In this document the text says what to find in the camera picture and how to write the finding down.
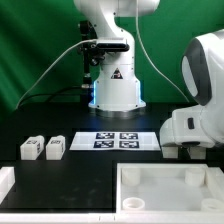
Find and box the white camera cable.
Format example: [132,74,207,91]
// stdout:
[14,38,98,111]

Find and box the white square tabletop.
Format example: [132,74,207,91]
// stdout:
[116,163,224,213]

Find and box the white sheet with markers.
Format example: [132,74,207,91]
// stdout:
[70,132,160,151]

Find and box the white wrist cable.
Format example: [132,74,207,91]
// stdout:
[134,0,191,103]

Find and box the black camera on stand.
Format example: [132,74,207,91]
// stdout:
[77,20,129,104]

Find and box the black cable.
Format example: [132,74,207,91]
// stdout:
[18,85,84,108]

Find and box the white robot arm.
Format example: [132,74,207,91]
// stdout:
[73,0,224,148]

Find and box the white obstacle bar left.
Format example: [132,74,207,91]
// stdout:
[0,167,15,204]

